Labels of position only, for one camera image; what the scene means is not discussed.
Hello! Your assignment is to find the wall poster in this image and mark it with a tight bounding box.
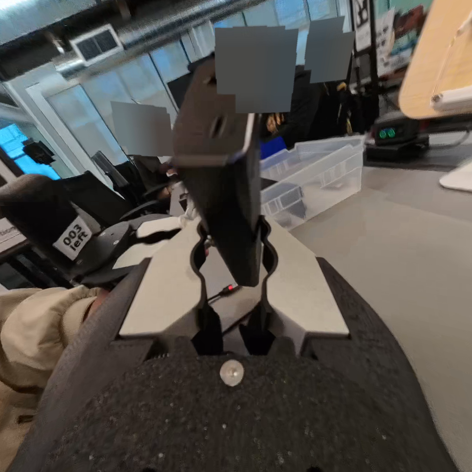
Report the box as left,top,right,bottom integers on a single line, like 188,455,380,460
372,0,434,76

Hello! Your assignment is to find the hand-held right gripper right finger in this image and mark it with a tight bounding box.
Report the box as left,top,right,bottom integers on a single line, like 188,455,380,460
259,217,350,346

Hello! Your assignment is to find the blue box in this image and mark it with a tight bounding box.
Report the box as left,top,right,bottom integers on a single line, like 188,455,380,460
260,136,287,160

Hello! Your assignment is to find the clear plastic bin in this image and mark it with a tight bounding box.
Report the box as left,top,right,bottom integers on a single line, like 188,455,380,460
260,136,366,230

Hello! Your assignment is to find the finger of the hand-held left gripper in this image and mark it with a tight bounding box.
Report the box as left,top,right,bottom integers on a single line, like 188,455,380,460
112,240,164,270
136,217,184,245

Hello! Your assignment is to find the white air vent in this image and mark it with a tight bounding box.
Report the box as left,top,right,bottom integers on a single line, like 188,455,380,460
69,24,125,68

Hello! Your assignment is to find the black device with green lights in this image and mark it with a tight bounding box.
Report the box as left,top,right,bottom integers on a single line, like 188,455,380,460
367,112,431,160

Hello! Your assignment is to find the black cable with red-banded plugs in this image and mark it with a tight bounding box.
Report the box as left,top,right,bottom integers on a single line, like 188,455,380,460
202,236,241,306

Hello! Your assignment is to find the black power bank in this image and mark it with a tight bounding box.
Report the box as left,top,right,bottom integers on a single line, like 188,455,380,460
173,55,263,288

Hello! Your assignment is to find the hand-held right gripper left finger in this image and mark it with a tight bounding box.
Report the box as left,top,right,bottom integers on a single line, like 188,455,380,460
119,218,208,338

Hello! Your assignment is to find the wooden board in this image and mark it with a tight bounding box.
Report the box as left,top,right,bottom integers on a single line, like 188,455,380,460
399,0,472,121

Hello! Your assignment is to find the black office chair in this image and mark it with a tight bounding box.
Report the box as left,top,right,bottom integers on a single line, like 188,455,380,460
63,150,172,227

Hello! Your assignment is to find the person's left forearm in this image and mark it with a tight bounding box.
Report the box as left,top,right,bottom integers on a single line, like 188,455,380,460
0,285,109,472

